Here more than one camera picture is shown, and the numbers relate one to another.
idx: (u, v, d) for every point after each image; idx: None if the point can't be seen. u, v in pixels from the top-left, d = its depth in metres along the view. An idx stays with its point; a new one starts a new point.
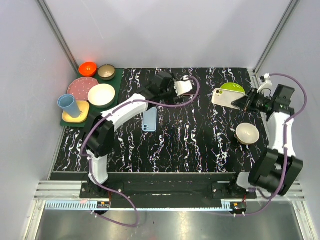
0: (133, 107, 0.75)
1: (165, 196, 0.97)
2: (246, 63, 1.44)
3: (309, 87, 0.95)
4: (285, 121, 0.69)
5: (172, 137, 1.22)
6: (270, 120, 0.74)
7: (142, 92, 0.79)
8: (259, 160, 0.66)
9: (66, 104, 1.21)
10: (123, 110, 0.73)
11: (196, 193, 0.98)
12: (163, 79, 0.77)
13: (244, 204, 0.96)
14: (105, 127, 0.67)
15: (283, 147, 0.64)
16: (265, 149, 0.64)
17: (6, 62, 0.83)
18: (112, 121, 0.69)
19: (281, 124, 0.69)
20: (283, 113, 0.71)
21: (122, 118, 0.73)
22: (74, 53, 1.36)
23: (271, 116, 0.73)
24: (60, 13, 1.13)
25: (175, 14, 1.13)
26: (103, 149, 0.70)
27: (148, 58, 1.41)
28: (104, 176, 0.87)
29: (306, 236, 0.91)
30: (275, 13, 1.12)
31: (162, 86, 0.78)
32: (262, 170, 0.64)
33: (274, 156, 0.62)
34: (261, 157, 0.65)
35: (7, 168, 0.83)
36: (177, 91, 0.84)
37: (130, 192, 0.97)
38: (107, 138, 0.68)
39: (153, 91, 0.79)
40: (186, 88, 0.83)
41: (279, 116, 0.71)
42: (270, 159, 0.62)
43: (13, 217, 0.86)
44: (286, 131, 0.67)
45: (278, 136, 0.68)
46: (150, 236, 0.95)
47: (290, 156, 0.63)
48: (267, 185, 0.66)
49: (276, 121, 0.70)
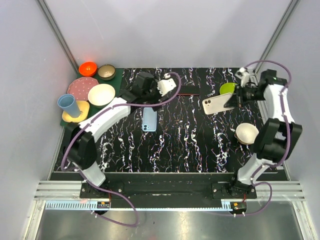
0: (115, 112, 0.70)
1: (165, 196, 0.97)
2: (246, 63, 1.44)
3: (309, 87, 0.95)
4: (281, 92, 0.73)
5: (172, 137, 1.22)
6: (266, 93, 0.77)
7: (123, 95, 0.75)
8: (261, 131, 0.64)
9: (66, 104, 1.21)
10: (103, 117, 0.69)
11: (196, 193, 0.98)
12: (145, 80, 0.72)
13: (244, 204, 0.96)
14: (84, 139, 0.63)
15: (283, 115, 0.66)
16: (266, 120, 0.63)
17: (6, 62, 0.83)
18: (92, 132, 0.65)
19: (277, 94, 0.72)
20: (277, 85, 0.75)
21: (103, 126, 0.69)
22: (74, 53, 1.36)
23: (266, 89, 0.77)
24: (60, 13, 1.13)
25: (175, 14, 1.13)
26: (86, 160, 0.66)
27: (148, 58, 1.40)
28: (101, 178, 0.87)
29: (306, 237, 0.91)
30: (275, 13, 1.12)
31: (145, 87, 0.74)
32: (267, 138, 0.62)
33: (276, 125, 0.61)
34: (263, 127, 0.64)
35: (7, 168, 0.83)
36: (161, 91, 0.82)
37: (130, 192, 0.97)
38: (88, 150, 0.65)
39: (136, 93, 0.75)
40: (169, 86, 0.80)
41: (275, 88, 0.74)
42: (274, 126, 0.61)
43: (13, 217, 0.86)
44: (283, 100, 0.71)
45: (275, 105, 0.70)
46: (150, 236, 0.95)
47: (291, 123, 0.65)
48: (272, 155, 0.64)
49: (273, 93, 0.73)
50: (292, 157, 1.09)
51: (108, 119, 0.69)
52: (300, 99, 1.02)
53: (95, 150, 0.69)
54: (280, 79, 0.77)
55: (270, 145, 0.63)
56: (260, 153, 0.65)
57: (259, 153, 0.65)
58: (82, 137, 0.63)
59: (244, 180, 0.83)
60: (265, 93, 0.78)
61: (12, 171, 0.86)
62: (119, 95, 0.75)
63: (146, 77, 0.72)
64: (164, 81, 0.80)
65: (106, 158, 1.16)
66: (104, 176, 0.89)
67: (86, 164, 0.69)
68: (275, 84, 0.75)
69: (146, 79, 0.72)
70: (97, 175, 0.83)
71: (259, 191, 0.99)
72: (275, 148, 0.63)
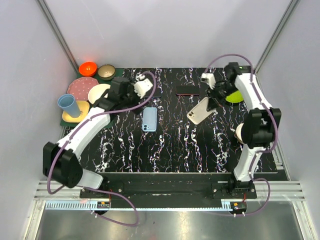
0: (94, 124, 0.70)
1: (165, 196, 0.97)
2: (246, 63, 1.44)
3: (309, 86, 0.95)
4: (251, 80, 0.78)
5: (172, 137, 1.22)
6: (238, 84, 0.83)
7: (100, 103, 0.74)
8: (247, 121, 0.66)
9: (66, 104, 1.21)
10: (82, 131, 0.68)
11: (196, 193, 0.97)
12: (120, 85, 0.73)
13: (244, 204, 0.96)
14: (65, 158, 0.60)
15: (261, 103, 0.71)
16: (248, 111, 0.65)
17: (6, 62, 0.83)
18: (72, 149, 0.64)
19: (248, 84, 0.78)
20: (245, 73, 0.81)
21: (83, 141, 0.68)
22: (74, 53, 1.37)
23: (236, 79, 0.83)
24: (60, 13, 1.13)
25: (175, 14, 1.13)
26: (72, 178, 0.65)
27: (148, 58, 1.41)
28: (99, 180, 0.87)
29: (306, 236, 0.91)
30: (275, 13, 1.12)
31: (121, 92, 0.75)
32: (254, 128, 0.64)
33: (258, 112, 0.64)
34: (247, 118, 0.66)
35: (7, 168, 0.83)
36: (139, 93, 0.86)
37: (129, 192, 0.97)
38: (73, 167, 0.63)
39: (113, 100, 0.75)
40: (146, 87, 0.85)
41: (245, 78, 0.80)
42: (257, 115, 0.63)
43: (13, 217, 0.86)
44: (256, 88, 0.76)
45: (251, 95, 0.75)
46: (150, 236, 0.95)
47: (270, 108, 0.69)
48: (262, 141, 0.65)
49: (245, 84, 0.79)
50: (292, 157, 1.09)
51: (87, 132, 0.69)
52: (300, 99, 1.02)
53: (79, 166, 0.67)
54: (245, 67, 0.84)
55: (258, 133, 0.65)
56: (251, 143, 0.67)
57: (250, 143, 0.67)
58: (64, 157, 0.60)
59: (243, 177, 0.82)
60: (237, 84, 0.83)
61: (12, 171, 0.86)
62: (96, 104, 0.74)
63: (121, 82, 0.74)
64: (141, 82, 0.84)
65: (107, 158, 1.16)
66: (102, 176, 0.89)
67: (72, 182, 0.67)
68: (243, 74, 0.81)
69: (121, 83, 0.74)
70: (93, 180, 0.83)
71: (258, 191, 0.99)
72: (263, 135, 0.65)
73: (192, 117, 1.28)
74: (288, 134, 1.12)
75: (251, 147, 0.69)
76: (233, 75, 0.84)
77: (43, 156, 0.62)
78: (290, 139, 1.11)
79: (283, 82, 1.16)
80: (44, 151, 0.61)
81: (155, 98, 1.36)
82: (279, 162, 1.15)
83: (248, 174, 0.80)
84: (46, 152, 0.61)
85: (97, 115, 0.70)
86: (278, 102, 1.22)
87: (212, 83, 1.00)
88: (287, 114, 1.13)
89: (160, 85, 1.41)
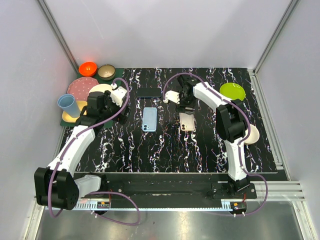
0: (81, 140, 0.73)
1: (165, 196, 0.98)
2: (247, 63, 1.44)
3: (310, 86, 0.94)
4: (205, 86, 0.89)
5: (172, 137, 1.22)
6: (196, 94, 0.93)
7: (81, 120, 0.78)
8: (219, 119, 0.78)
9: (66, 104, 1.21)
10: (70, 150, 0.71)
11: (196, 193, 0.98)
12: (97, 100, 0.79)
13: (244, 204, 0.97)
14: (60, 179, 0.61)
15: (223, 100, 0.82)
16: (217, 110, 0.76)
17: (5, 62, 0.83)
18: (65, 168, 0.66)
19: (205, 90, 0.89)
20: (198, 84, 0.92)
21: (74, 158, 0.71)
22: (74, 53, 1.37)
23: (193, 91, 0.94)
24: (60, 14, 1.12)
25: (175, 15, 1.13)
26: (70, 200, 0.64)
27: (148, 58, 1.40)
28: (97, 182, 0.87)
29: (306, 236, 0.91)
30: (275, 13, 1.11)
31: (99, 106, 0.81)
32: (227, 123, 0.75)
33: (223, 109, 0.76)
34: (218, 116, 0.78)
35: (7, 168, 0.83)
36: (117, 102, 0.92)
37: (130, 192, 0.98)
38: (69, 187, 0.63)
39: (94, 115, 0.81)
40: (121, 95, 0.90)
41: (200, 87, 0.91)
42: (225, 111, 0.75)
43: (13, 217, 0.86)
44: (213, 90, 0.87)
45: (211, 97, 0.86)
46: (150, 236, 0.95)
47: (231, 100, 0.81)
48: (238, 131, 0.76)
49: (202, 91, 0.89)
50: (292, 157, 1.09)
51: (76, 149, 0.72)
52: (300, 99, 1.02)
53: (75, 187, 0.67)
54: (195, 79, 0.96)
55: (233, 127, 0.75)
56: (230, 137, 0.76)
57: (229, 138, 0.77)
58: (58, 177, 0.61)
59: (240, 175, 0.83)
60: (197, 94, 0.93)
61: (12, 171, 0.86)
62: (78, 122, 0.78)
63: (97, 97, 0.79)
64: (115, 92, 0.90)
65: (106, 158, 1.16)
66: (99, 177, 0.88)
67: (72, 204, 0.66)
68: (197, 84, 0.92)
69: (98, 98, 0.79)
70: (92, 185, 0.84)
71: (258, 191, 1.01)
72: (237, 127, 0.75)
73: (187, 127, 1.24)
74: (288, 134, 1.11)
75: (232, 141, 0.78)
76: (190, 89, 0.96)
77: (36, 183, 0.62)
78: (290, 139, 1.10)
79: (283, 83, 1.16)
80: (36, 178, 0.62)
81: (155, 98, 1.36)
82: (279, 162, 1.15)
83: (242, 170, 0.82)
84: (38, 178, 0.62)
85: (82, 131, 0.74)
86: (278, 102, 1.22)
87: (177, 98, 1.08)
88: (287, 114, 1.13)
89: (160, 85, 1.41)
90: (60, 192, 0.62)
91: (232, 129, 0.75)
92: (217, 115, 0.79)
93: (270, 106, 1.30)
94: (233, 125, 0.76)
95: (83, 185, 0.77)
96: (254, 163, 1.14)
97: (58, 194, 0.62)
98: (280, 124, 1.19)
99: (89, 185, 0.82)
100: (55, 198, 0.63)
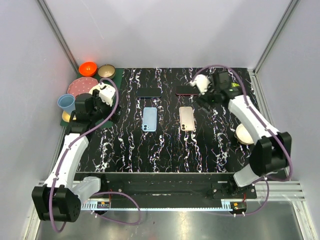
0: (74, 150, 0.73)
1: (165, 196, 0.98)
2: (247, 63, 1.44)
3: (310, 86, 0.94)
4: (247, 104, 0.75)
5: (172, 137, 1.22)
6: (232, 109, 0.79)
7: (72, 127, 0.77)
8: (257, 151, 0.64)
9: (66, 104, 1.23)
10: (65, 163, 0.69)
11: (196, 193, 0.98)
12: (85, 104, 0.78)
13: (244, 204, 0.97)
14: (60, 196, 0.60)
15: (267, 129, 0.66)
16: (259, 142, 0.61)
17: (6, 62, 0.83)
18: (63, 184, 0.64)
19: (245, 108, 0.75)
20: (238, 97, 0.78)
21: (70, 171, 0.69)
22: (74, 53, 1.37)
23: (229, 103, 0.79)
24: (60, 14, 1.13)
25: (175, 15, 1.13)
26: (73, 212, 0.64)
27: (148, 58, 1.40)
28: (97, 183, 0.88)
29: (306, 237, 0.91)
30: (276, 13, 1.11)
31: (88, 109, 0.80)
32: (267, 159, 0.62)
33: (267, 143, 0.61)
34: (257, 148, 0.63)
35: (7, 167, 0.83)
36: (107, 102, 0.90)
37: (129, 193, 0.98)
38: (70, 201, 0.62)
39: (84, 119, 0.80)
40: (110, 94, 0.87)
41: (239, 103, 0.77)
42: (268, 146, 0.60)
43: (13, 217, 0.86)
44: (256, 112, 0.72)
45: (251, 119, 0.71)
46: (149, 236, 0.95)
47: (277, 133, 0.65)
48: (276, 168, 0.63)
49: (242, 109, 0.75)
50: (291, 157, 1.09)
51: (71, 161, 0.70)
52: (300, 99, 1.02)
53: (76, 198, 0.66)
54: (235, 89, 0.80)
55: (271, 164, 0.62)
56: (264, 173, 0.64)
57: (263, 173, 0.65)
58: (57, 194, 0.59)
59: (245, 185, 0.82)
60: (231, 108, 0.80)
61: (12, 171, 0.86)
62: (69, 130, 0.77)
63: (85, 100, 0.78)
64: (104, 92, 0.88)
65: (106, 158, 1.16)
66: (97, 178, 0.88)
67: (75, 215, 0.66)
68: (236, 97, 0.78)
69: (85, 101, 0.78)
70: (92, 189, 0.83)
71: (259, 190, 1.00)
72: (277, 164, 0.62)
73: (187, 127, 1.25)
74: (288, 134, 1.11)
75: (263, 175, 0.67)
76: (225, 99, 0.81)
77: (36, 203, 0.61)
78: (290, 139, 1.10)
79: (284, 82, 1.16)
80: (34, 198, 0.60)
81: (155, 98, 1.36)
82: None
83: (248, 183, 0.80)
84: (37, 198, 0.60)
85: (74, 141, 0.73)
86: (278, 101, 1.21)
87: (204, 88, 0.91)
88: (287, 114, 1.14)
89: (160, 85, 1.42)
90: (62, 208, 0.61)
91: (269, 166, 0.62)
92: (255, 145, 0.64)
93: (270, 106, 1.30)
94: (273, 161, 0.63)
95: (84, 191, 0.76)
96: None
97: (60, 210, 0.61)
98: (280, 124, 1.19)
99: (90, 187, 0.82)
100: (57, 212, 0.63)
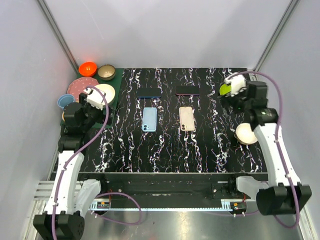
0: (71, 170, 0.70)
1: (165, 196, 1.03)
2: (247, 63, 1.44)
3: (310, 86, 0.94)
4: (276, 138, 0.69)
5: (172, 137, 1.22)
6: (257, 134, 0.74)
7: (65, 142, 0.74)
8: (267, 194, 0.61)
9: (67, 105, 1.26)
10: (63, 188, 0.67)
11: (195, 193, 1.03)
12: (75, 117, 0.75)
13: (244, 204, 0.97)
14: (62, 223, 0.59)
15: (287, 177, 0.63)
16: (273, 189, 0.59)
17: (6, 62, 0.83)
18: (64, 210, 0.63)
19: (273, 142, 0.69)
20: (269, 124, 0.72)
21: (70, 194, 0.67)
22: (74, 53, 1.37)
23: (257, 127, 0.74)
24: (60, 14, 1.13)
25: (175, 15, 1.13)
26: (77, 231, 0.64)
27: (148, 58, 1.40)
28: (96, 189, 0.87)
29: (306, 237, 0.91)
30: (275, 13, 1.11)
31: (79, 121, 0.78)
32: (276, 205, 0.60)
33: (281, 193, 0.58)
34: (268, 191, 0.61)
35: (7, 167, 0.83)
36: (97, 106, 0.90)
37: (130, 192, 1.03)
38: (73, 224, 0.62)
39: (77, 131, 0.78)
40: (97, 98, 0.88)
41: (267, 133, 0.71)
42: (281, 196, 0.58)
43: (13, 217, 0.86)
44: (282, 152, 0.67)
45: (275, 159, 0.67)
46: (149, 236, 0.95)
47: (297, 184, 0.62)
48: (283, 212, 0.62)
49: (268, 141, 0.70)
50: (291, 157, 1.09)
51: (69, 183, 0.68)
52: (300, 99, 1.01)
53: (79, 217, 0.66)
54: (269, 113, 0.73)
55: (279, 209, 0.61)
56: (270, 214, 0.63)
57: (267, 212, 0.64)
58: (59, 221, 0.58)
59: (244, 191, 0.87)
60: (257, 133, 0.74)
61: (12, 171, 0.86)
62: (62, 146, 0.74)
63: (75, 113, 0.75)
64: (92, 97, 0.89)
65: (106, 158, 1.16)
66: (97, 183, 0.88)
67: (80, 233, 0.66)
68: (267, 125, 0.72)
69: (75, 114, 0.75)
70: (92, 194, 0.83)
71: None
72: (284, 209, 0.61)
73: (187, 127, 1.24)
74: (288, 134, 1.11)
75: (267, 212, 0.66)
76: (253, 120, 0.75)
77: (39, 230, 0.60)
78: (289, 139, 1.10)
79: (284, 82, 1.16)
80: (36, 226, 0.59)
81: (155, 98, 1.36)
82: None
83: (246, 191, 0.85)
84: (39, 225, 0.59)
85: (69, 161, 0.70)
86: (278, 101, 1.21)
87: (236, 90, 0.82)
88: (287, 115, 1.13)
89: (160, 85, 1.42)
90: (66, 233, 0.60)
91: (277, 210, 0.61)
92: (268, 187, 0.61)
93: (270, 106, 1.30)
94: (282, 207, 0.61)
95: (85, 200, 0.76)
96: (254, 163, 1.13)
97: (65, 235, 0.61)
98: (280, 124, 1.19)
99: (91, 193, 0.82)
100: None
